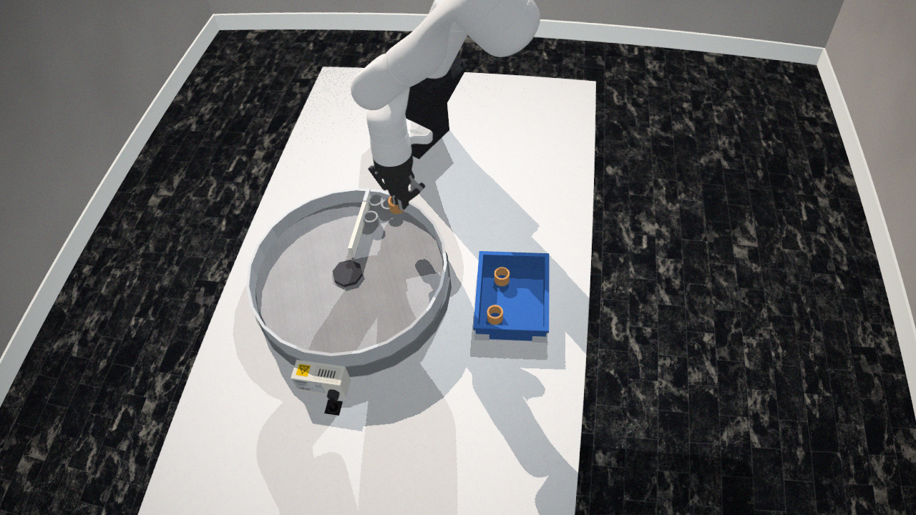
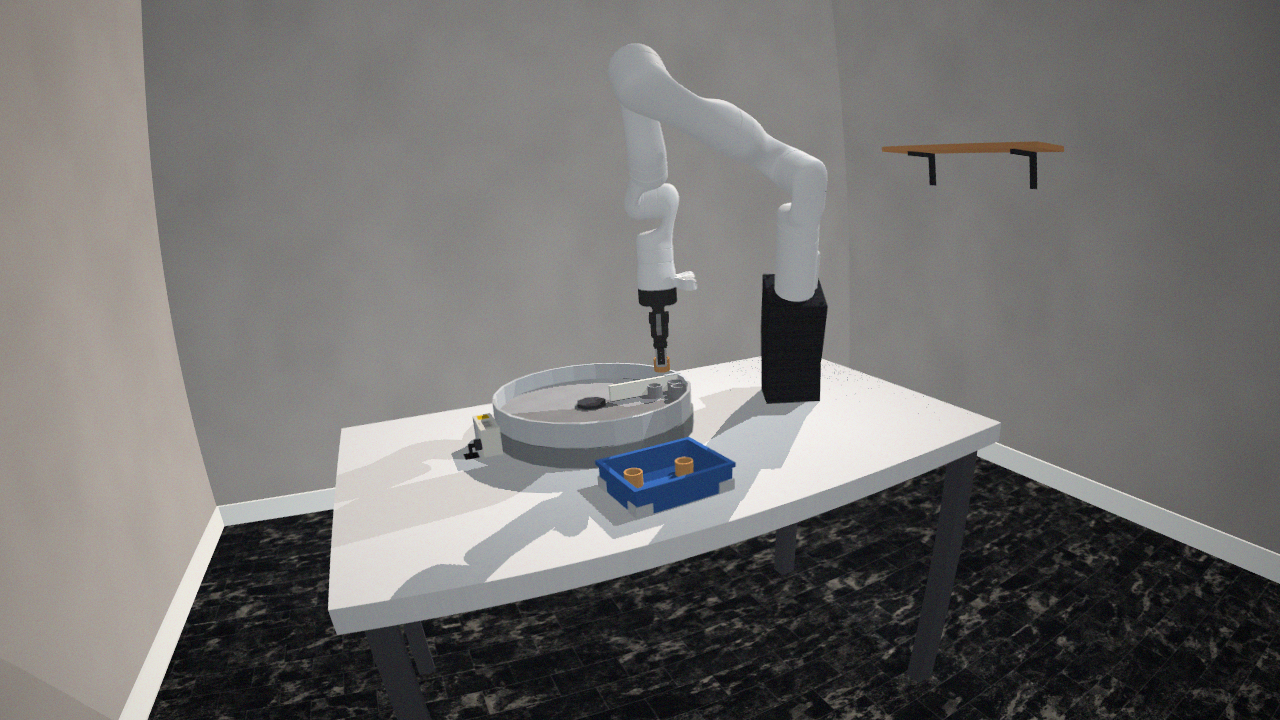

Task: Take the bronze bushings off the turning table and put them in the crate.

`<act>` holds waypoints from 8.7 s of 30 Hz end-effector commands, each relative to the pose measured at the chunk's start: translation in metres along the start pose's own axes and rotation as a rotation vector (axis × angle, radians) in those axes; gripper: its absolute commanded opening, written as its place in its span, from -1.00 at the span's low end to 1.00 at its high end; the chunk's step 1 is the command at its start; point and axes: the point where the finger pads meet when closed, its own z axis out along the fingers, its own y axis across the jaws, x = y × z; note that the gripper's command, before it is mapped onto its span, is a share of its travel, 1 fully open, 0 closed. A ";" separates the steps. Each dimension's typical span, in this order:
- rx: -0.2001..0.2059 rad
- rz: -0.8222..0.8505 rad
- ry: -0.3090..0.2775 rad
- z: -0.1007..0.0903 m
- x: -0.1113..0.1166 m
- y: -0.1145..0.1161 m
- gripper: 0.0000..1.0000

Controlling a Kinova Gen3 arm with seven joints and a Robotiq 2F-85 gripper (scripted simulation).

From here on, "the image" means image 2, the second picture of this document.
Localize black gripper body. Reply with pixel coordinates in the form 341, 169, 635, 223
637, 287, 677, 325

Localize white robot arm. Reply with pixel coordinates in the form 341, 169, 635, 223
608, 44, 827, 302

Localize blue open-top crate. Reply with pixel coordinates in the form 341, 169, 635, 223
595, 437, 736, 519

